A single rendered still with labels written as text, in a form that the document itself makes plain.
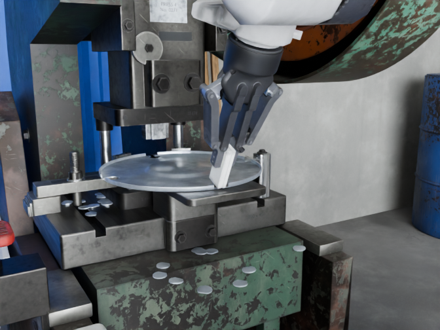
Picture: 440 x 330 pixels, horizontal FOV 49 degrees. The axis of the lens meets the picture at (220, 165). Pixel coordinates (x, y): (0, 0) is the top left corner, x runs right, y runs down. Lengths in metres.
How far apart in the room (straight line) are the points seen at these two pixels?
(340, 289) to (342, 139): 2.02
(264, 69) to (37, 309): 0.44
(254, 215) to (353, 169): 2.09
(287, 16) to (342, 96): 2.38
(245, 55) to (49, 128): 0.59
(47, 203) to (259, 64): 0.48
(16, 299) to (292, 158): 2.13
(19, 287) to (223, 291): 0.34
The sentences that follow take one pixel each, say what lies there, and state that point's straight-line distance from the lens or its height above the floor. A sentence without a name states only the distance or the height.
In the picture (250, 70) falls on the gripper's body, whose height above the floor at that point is 0.96.
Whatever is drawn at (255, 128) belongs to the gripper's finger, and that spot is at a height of 0.88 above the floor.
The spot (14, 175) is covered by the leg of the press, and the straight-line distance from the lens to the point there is 1.16.
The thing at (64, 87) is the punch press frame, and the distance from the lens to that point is 1.10.
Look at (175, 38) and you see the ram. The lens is 0.90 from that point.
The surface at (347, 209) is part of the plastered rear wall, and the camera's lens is 3.05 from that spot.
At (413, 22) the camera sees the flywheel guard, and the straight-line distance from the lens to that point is 0.97.
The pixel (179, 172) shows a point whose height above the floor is 0.79.
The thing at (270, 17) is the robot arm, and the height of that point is 1.02.
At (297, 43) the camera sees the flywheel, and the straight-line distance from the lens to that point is 1.11.
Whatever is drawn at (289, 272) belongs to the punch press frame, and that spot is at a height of 0.59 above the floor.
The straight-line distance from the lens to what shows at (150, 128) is 0.96.
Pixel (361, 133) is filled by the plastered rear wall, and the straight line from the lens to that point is 3.00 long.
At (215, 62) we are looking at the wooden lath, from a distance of 2.13.
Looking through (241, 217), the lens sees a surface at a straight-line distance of 0.94.
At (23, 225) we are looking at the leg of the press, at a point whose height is 0.62.
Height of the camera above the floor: 0.98
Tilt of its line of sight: 13 degrees down
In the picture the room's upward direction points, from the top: straight up
